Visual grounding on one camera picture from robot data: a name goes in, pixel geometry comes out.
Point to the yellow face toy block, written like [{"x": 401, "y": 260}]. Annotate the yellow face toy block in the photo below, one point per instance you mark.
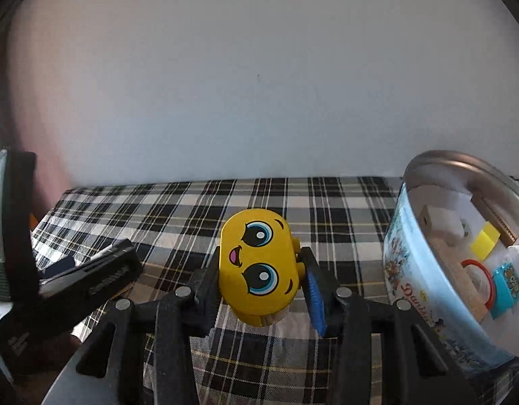
[{"x": 259, "y": 269}]

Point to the pink framed deer picture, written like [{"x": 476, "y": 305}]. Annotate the pink framed deer picture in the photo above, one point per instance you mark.
[{"x": 490, "y": 214}]

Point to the blue bear toy block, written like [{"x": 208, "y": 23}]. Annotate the blue bear toy block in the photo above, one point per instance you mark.
[{"x": 506, "y": 282}]

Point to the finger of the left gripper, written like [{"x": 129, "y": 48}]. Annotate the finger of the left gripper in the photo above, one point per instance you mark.
[
  {"x": 64, "y": 264},
  {"x": 83, "y": 288}
]

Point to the red white round item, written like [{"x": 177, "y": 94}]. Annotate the red white round item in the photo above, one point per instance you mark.
[{"x": 482, "y": 280}]

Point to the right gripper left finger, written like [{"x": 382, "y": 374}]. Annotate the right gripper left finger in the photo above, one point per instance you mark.
[{"x": 140, "y": 353}]

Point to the round cookie tin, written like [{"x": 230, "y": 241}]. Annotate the round cookie tin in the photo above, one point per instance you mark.
[{"x": 428, "y": 272}]

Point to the white block in tin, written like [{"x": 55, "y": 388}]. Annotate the white block in tin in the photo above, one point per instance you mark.
[{"x": 443, "y": 224}]

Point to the small yellow block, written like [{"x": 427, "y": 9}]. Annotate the small yellow block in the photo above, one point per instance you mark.
[{"x": 485, "y": 241}]

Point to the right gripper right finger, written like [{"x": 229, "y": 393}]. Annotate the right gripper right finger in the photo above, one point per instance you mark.
[{"x": 416, "y": 367}]

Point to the black white plaid tablecloth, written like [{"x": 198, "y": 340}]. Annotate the black white plaid tablecloth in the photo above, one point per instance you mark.
[{"x": 175, "y": 227}]

